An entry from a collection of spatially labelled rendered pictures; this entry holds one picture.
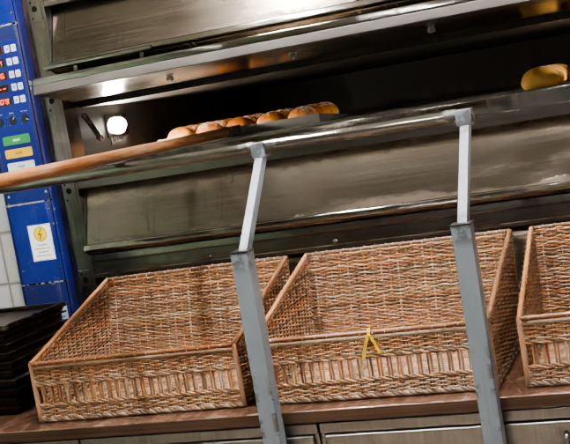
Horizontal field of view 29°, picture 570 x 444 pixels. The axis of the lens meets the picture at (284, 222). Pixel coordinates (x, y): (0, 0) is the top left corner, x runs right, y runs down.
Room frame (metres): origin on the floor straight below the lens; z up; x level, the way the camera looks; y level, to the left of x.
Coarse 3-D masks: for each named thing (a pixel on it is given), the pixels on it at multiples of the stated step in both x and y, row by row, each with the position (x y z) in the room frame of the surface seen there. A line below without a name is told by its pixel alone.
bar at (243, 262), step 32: (352, 128) 2.48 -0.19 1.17; (384, 128) 2.45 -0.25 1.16; (416, 128) 2.44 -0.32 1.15; (160, 160) 2.64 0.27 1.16; (192, 160) 2.62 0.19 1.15; (256, 160) 2.54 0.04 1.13; (0, 192) 2.80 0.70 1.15; (256, 192) 2.48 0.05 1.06; (256, 288) 2.36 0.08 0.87; (480, 288) 2.18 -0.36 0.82; (256, 320) 2.34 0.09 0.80; (480, 320) 2.18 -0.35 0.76; (256, 352) 2.34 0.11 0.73; (480, 352) 2.18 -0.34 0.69; (256, 384) 2.35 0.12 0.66; (480, 384) 2.18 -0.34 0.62; (480, 416) 2.19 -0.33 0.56
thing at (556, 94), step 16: (496, 96) 2.74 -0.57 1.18; (512, 96) 2.72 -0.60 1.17; (528, 96) 2.71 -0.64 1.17; (544, 96) 2.70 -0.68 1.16; (560, 96) 2.69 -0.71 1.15; (400, 112) 2.82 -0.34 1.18; (416, 112) 2.81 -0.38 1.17; (432, 112) 2.79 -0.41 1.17; (480, 112) 2.75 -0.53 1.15; (496, 112) 2.74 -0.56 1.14; (304, 128) 2.91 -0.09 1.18; (320, 128) 2.90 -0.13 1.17; (208, 144) 3.00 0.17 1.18; (224, 144) 2.99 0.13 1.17; (128, 160) 3.09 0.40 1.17
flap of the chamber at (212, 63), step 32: (480, 0) 2.59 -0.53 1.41; (512, 0) 2.57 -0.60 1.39; (544, 0) 2.57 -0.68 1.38; (320, 32) 2.73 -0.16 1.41; (352, 32) 2.70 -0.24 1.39; (384, 32) 2.72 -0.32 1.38; (416, 32) 2.76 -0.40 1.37; (160, 64) 2.88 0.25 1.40; (192, 64) 2.84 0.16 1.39; (224, 64) 2.89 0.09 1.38; (256, 64) 2.95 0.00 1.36; (64, 96) 3.08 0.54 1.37; (96, 96) 3.14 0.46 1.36
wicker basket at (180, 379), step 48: (144, 288) 3.05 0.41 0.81; (192, 288) 3.00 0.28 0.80; (144, 336) 3.02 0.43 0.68; (192, 336) 2.97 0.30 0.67; (240, 336) 2.52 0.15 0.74; (48, 384) 2.64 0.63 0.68; (96, 384) 2.93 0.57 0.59; (144, 384) 2.56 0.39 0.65; (192, 384) 2.75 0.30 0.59; (240, 384) 2.48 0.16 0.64
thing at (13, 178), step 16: (224, 128) 3.35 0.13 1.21; (144, 144) 2.83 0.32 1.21; (160, 144) 2.90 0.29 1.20; (176, 144) 2.99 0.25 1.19; (192, 144) 3.11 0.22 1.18; (64, 160) 2.46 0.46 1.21; (80, 160) 2.51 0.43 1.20; (96, 160) 2.57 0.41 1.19; (112, 160) 2.65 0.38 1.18; (0, 176) 2.20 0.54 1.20; (16, 176) 2.25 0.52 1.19; (32, 176) 2.31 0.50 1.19; (48, 176) 2.38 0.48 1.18
